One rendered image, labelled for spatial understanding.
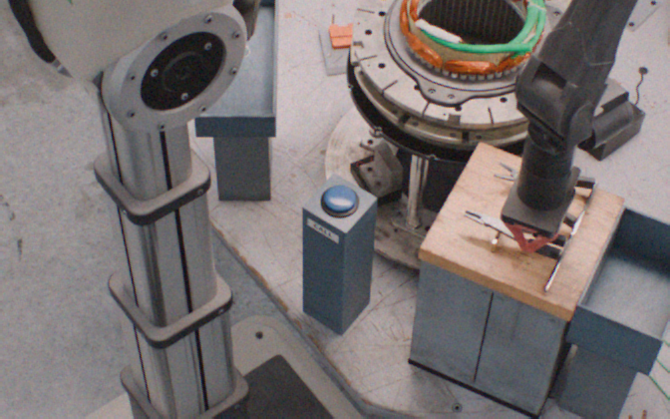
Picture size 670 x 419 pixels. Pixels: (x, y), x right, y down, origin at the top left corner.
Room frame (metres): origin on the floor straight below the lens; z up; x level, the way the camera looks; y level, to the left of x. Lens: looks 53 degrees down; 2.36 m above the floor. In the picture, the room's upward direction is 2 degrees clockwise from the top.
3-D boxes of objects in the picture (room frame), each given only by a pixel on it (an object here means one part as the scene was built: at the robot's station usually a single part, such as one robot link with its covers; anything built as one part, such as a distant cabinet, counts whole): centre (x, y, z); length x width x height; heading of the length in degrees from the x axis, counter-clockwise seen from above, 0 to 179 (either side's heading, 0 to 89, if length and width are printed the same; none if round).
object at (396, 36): (1.24, -0.18, 1.05); 0.22 x 0.22 x 0.12
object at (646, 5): (1.62, -0.50, 0.78); 0.09 x 0.09 x 0.01; 50
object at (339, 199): (0.99, -0.01, 1.04); 0.04 x 0.04 x 0.01
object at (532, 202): (0.90, -0.24, 1.21); 0.10 x 0.07 x 0.07; 156
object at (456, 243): (0.94, -0.24, 1.05); 0.20 x 0.19 x 0.02; 64
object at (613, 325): (0.88, -0.38, 0.92); 0.17 x 0.11 x 0.28; 154
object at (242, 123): (1.23, 0.14, 0.92); 0.25 x 0.11 x 0.28; 2
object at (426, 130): (1.09, -0.13, 1.06); 0.08 x 0.02 x 0.01; 70
